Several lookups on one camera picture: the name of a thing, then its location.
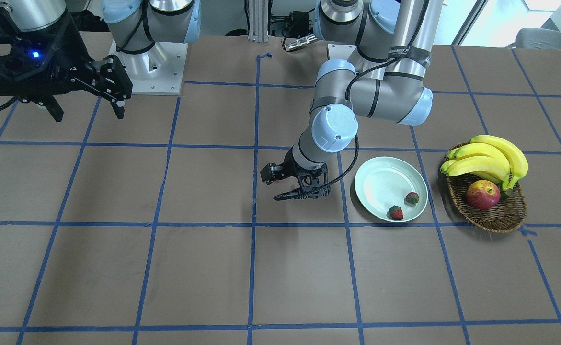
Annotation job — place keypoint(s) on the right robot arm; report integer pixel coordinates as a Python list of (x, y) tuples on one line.
[(31, 15)]

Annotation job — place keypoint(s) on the brown wicker basket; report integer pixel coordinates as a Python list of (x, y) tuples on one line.
[(508, 215)]

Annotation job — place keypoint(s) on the black power adapter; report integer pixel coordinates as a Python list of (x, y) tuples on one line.
[(298, 23)]

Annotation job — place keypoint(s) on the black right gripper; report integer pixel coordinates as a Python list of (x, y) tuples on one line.
[(71, 53)]

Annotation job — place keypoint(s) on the red apple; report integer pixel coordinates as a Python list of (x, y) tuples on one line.
[(482, 195)]

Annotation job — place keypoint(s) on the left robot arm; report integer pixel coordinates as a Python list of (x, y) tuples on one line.
[(383, 78)]

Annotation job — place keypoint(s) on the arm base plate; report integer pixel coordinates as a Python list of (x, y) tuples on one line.
[(340, 51), (158, 71)]

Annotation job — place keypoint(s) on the aluminium frame post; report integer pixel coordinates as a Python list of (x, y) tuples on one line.
[(258, 20)]

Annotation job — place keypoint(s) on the light green plate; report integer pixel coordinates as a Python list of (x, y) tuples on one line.
[(382, 182)]

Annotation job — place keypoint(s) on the yellow banana bunch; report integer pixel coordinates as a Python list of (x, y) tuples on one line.
[(490, 157)]

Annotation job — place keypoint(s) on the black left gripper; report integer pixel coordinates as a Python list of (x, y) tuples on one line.
[(291, 167)]

